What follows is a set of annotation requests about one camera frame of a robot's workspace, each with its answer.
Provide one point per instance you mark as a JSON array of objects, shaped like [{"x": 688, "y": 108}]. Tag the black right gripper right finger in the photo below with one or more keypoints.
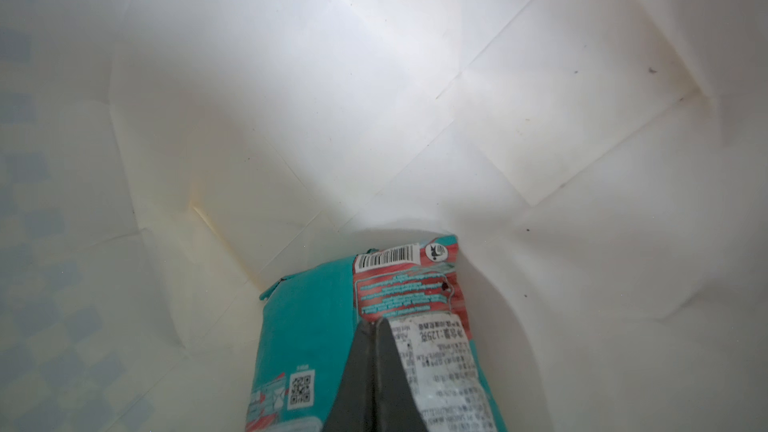
[{"x": 394, "y": 405}]

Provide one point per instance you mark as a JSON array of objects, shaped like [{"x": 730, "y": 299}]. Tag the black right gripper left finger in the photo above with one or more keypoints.
[{"x": 353, "y": 407}]

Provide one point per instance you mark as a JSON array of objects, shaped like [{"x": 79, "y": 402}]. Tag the teal item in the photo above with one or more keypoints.
[{"x": 310, "y": 318}]

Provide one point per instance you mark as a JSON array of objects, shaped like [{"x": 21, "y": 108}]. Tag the blue checkered paper bag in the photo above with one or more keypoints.
[{"x": 603, "y": 164}]

